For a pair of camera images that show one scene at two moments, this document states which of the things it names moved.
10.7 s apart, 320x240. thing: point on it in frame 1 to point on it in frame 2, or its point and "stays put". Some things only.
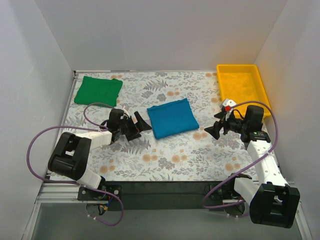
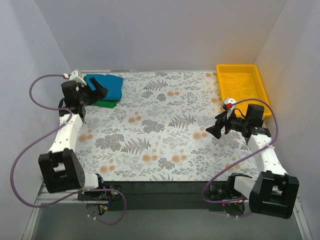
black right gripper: [222, 124] stays put
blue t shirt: [171, 118] to [113, 84]
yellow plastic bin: [241, 83] stays put
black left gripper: [133, 126] to [89, 92]
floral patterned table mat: [193, 155] stays put
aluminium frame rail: [66, 193] stays put
